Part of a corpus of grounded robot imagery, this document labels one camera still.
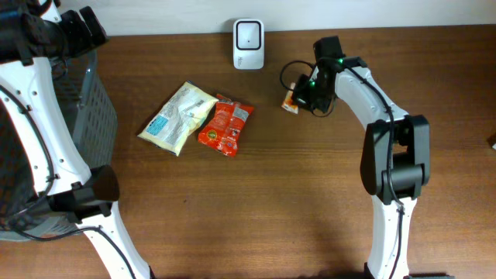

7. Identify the white barcode scanner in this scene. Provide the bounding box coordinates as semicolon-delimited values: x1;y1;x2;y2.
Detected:
232;19;265;70

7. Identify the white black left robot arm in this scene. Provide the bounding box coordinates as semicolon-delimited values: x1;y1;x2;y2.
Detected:
1;0;153;278

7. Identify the red snack bag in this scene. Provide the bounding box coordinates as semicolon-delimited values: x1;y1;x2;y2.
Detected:
198;94;254;157

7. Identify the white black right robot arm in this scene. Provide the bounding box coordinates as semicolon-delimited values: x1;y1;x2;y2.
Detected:
292;36;430;278

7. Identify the grey plastic basket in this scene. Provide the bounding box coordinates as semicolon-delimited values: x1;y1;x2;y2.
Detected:
0;50;119;242

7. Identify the yellow snack bag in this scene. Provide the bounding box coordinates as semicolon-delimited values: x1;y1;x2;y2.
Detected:
138;81;219;157

